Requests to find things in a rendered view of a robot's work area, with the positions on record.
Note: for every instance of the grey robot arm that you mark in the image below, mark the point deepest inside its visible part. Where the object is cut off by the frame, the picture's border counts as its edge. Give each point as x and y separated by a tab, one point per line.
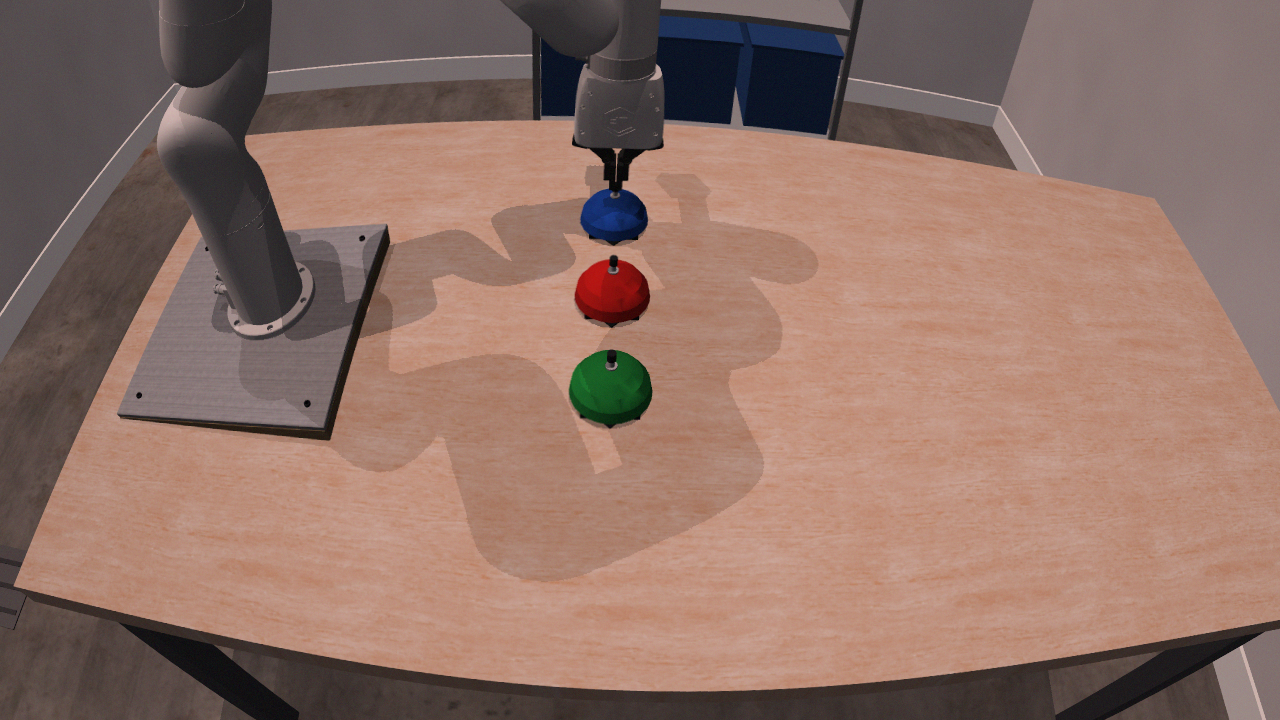
201	138

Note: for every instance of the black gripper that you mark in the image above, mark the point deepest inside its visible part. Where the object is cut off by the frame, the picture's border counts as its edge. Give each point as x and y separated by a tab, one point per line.
627	116

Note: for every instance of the green dome bell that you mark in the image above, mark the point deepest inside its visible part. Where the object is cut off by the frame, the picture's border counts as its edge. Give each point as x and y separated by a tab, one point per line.
610	387

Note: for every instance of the red dome bell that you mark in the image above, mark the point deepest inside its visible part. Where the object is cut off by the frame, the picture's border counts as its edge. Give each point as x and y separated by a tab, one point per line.
612	294

